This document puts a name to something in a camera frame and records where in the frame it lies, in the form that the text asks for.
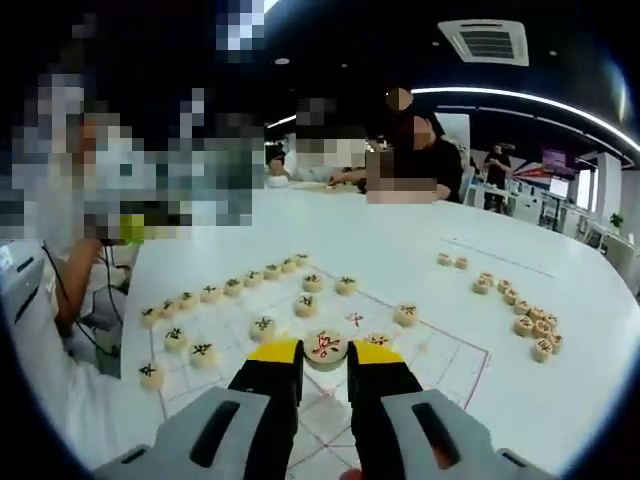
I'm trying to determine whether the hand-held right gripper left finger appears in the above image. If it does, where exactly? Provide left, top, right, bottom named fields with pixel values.
left=94, top=338, right=305, bottom=480

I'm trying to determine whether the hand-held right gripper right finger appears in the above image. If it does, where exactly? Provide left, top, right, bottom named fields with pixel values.
left=347, top=339, right=556, bottom=480

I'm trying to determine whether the clear paper chessboard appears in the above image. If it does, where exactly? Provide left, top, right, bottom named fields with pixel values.
left=143, top=257, right=492, bottom=480

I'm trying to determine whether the group of black-marked chess pieces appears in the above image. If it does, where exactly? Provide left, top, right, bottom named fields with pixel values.
left=138, top=252, right=359, bottom=392

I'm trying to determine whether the single round wooden chess piece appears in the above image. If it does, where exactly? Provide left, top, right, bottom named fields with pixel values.
left=303, top=328, right=349, bottom=373

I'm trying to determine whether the group of red-marked chess pieces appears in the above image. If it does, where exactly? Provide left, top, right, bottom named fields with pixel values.
left=367, top=251, right=565, bottom=364

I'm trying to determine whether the white chest-worn device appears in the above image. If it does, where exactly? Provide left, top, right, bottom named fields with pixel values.
left=0, top=243, right=50, bottom=347

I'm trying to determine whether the tan wooden board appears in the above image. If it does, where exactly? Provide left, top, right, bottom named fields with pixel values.
left=289, top=180, right=369, bottom=196

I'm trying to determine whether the white office desk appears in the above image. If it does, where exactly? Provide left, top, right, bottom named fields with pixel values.
left=514, top=182, right=609, bottom=236

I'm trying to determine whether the curved ceiling light strip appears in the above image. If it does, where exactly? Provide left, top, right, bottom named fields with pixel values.
left=411, top=85, right=637, bottom=167

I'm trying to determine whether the ceiling air conditioner vent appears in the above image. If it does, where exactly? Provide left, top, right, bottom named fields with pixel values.
left=437, top=19, right=531, bottom=67

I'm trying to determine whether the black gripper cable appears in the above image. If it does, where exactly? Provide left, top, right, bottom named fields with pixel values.
left=41, top=239, right=124, bottom=359

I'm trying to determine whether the white table cable cover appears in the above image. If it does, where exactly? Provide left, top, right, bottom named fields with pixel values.
left=439, top=236, right=557, bottom=280

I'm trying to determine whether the purple wall screen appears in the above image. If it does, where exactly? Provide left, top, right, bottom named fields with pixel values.
left=541, top=148, right=577, bottom=177

